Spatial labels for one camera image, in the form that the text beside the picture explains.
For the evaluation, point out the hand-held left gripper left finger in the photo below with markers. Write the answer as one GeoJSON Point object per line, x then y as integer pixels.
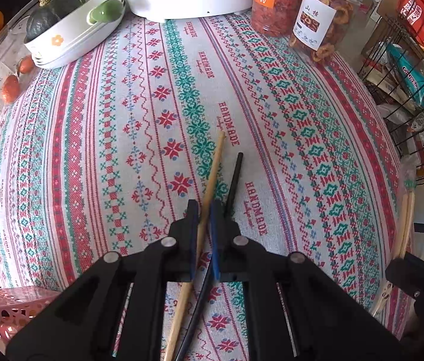
{"type": "Point", "coordinates": [194, 233]}

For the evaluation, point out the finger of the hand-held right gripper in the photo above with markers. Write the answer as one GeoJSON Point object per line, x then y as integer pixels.
{"type": "Point", "coordinates": [407, 274]}

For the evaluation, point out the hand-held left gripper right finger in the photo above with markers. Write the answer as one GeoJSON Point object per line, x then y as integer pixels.
{"type": "Point", "coordinates": [215, 240]}

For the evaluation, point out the bunch of wooden chopsticks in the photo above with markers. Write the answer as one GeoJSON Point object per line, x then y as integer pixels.
{"type": "Point", "coordinates": [405, 218]}

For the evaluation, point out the black chopstick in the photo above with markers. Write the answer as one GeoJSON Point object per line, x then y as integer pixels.
{"type": "Point", "coordinates": [236, 173]}

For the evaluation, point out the light bamboo chopstick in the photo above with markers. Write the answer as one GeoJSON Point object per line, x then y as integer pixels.
{"type": "Point", "coordinates": [215, 161]}

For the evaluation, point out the pink perforated utensil basket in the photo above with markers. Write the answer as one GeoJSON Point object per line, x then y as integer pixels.
{"type": "Point", "coordinates": [12, 308]}

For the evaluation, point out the striped patterned tablecloth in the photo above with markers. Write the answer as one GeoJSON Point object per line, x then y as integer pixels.
{"type": "Point", "coordinates": [121, 139]}

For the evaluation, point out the blue snack packet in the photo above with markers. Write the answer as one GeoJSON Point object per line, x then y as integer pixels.
{"type": "Point", "coordinates": [407, 71]}

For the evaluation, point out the white flower-print baking dish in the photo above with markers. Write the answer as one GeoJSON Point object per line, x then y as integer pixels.
{"type": "Point", "coordinates": [69, 41]}

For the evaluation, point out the small tangerine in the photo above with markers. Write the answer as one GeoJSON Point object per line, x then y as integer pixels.
{"type": "Point", "coordinates": [11, 88]}
{"type": "Point", "coordinates": [27, 64]}

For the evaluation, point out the jar of dried fruit rings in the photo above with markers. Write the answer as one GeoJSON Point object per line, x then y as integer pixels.
{"type": "Point", "coordinates": [320, 18]}

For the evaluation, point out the jar of red dried fruit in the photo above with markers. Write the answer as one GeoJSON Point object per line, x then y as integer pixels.
{"type": "Point", "coordinates": [275, 0]}

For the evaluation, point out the dark green squash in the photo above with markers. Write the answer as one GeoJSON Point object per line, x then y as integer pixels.
{"type": "Point", "coordinates": [52, 11]}

